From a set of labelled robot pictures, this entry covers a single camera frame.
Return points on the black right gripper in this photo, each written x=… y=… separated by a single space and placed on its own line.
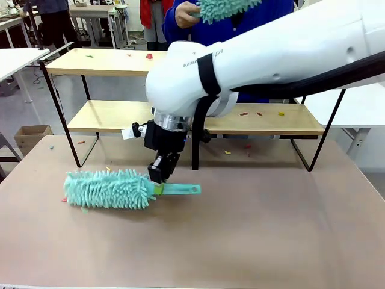
x=164 y=140

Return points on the teal microfiber duster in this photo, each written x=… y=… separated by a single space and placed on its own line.
x=108 y=191
x=225 y=10

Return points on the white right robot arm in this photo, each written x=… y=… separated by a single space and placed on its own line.
x=270 y=45

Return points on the person's hand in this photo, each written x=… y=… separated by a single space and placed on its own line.
x=186 y=15

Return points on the large red paper scrap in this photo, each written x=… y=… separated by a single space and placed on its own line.
x=149 y=56

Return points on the person in blue jacket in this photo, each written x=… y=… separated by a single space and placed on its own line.
x=186 y=36

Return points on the brown cardboard box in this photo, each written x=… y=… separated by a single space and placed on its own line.
x=31 y=137

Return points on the person in red jacket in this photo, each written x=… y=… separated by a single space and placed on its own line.
x=152 y=18

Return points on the grey background table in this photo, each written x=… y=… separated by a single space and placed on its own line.
x=93 y=13

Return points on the white side table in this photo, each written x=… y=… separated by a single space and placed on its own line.
x=358 y=105
x=18 y=61

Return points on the person in dark clothes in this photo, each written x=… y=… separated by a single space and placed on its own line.
x=54 y=21

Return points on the black stand pole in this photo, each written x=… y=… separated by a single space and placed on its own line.
x=36 y=30

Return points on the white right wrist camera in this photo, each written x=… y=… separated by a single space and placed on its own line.
x=132 y=132

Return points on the wooden shelf black frame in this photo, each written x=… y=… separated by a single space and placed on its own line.
x=105 y=64

